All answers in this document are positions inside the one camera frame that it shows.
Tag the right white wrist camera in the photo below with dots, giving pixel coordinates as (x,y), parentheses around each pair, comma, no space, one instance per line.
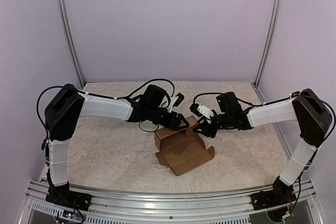
(201,111)

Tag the left aluminium frame post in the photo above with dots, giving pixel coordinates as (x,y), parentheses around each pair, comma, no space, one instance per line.
(70,42)

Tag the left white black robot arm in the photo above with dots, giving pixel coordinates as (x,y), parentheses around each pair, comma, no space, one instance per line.
(62,114)

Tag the front aluminium frame rail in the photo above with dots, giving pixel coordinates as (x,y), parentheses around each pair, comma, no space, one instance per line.
(112,206)

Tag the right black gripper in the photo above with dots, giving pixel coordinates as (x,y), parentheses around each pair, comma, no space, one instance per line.
(207,131)

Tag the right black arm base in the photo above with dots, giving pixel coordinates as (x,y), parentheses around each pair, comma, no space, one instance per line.
(271,198)

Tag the aluminium frame post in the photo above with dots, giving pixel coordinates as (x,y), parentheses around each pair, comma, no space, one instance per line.
(268,42)
(70,42)

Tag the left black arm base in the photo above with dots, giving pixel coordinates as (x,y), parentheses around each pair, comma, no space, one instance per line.
(70,199)

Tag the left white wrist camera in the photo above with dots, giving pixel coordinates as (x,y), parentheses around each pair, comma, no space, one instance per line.
(175,101)

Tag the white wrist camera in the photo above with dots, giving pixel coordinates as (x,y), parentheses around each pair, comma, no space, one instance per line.
(201,111)
(175,101)

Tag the brown cardboard paper box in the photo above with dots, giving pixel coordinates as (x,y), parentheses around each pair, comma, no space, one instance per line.
(183,150)

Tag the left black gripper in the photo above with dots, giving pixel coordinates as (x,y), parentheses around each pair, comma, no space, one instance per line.
(175,126)

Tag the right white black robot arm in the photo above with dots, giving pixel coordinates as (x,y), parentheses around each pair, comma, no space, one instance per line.
(313,117)

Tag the right aluminium frame post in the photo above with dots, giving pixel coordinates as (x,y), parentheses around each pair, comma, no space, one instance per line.
(268,42)

